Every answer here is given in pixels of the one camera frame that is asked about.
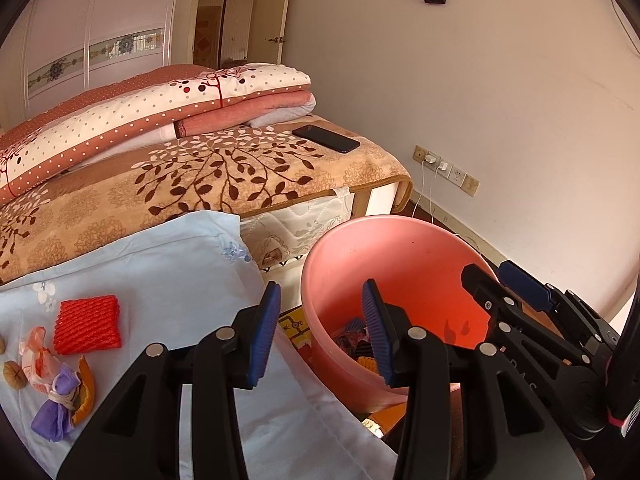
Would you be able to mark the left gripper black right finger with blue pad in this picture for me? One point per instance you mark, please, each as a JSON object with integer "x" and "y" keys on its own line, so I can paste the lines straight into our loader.
{"x": 409, "y": 356}

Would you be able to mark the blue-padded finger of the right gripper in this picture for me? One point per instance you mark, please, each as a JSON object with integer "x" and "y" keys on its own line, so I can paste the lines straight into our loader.
{"x": 532, "y": 291}

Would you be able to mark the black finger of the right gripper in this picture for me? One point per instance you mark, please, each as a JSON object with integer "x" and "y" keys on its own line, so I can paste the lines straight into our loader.
{"x": 494, "y": 299}

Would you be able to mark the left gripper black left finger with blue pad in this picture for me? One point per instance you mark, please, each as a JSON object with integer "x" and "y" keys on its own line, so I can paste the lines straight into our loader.
{"x": 229, "y": 358}

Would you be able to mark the yellow foam net sleeve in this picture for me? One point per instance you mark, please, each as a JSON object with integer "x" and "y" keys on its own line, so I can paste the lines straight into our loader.
{"x": 368, "y": 363}

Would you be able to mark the cream bedroom door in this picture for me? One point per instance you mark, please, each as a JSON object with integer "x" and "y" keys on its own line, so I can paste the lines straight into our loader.
{"x": 267, "y": 31}

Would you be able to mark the crumpled colourful wrapper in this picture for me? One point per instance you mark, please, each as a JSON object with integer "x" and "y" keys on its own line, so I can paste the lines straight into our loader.
{"x": 354, "y": 339}

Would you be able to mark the pink plastic basin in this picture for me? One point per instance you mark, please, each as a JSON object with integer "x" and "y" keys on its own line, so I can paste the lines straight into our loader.
{"x": 417, "y": 266}

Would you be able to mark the light blue floral cloth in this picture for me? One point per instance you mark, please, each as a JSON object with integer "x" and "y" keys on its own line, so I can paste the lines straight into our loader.
{"x": 175, "y": 283}

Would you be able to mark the white quilted mattress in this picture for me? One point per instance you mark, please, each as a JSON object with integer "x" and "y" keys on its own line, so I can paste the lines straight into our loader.
{"x": 278, "y": 236}

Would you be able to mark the red foam net sleeve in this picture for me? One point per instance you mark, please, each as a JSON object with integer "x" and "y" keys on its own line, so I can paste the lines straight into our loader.
{"x": 87, "y": 325}

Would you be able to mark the orange peel piece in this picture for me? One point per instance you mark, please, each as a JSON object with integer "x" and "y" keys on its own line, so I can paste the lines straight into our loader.
{"x": 86, "y": 397}

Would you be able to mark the brown leaf-pattern bed blanket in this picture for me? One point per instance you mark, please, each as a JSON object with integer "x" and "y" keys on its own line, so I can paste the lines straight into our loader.
{"x": 243, "y": 171}

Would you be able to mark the purple plastic wrapper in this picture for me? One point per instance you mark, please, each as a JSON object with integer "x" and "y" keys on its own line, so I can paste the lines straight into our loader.
{"x": 54, "y": 419}

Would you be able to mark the pink white crumpled wrapper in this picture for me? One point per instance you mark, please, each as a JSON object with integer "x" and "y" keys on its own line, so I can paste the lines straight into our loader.
{"x": 38, "y": 362}

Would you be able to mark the black smartphone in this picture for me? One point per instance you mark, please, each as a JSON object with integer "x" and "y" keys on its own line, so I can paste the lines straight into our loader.
{"x": 326, "y": 138}

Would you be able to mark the near walnut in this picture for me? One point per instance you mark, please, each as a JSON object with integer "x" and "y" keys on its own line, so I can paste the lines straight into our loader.
{"x": 14, "y": 375}

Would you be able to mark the folded pink blanket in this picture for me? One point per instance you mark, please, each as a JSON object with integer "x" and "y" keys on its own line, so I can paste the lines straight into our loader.
{"x": 259, "y": 112}

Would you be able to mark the white sliding wardrobe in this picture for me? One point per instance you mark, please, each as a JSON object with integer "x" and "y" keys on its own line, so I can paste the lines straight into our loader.
{"x": 72, "y": 46}

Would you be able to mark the wall socket strip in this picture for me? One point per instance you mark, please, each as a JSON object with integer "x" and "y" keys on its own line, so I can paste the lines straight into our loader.
{"x": 429, "y": 160}

